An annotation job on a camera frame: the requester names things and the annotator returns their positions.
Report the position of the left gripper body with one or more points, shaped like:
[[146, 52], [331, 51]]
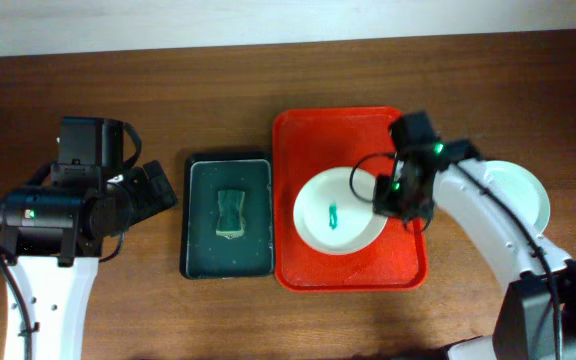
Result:
[[144, 194]]

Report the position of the white plate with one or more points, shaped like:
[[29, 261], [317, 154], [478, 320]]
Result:
[[333, 214]]

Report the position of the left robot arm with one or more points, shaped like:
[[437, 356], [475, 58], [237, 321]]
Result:
[[52, 231]]

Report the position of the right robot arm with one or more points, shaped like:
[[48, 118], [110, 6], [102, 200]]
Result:
[[538, 315]]

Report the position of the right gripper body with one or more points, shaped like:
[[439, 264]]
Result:
[[396, 197]]

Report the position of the black water tray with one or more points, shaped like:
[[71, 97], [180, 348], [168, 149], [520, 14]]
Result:
[[204, 255]]

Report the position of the green yellow sponge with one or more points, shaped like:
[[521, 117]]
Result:
[[230, 222]]

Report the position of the light green plate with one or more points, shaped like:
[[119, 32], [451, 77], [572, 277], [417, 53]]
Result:
[[524, 190]]

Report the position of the red plastic tray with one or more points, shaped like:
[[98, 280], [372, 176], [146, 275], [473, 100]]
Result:
[[306, 142]]

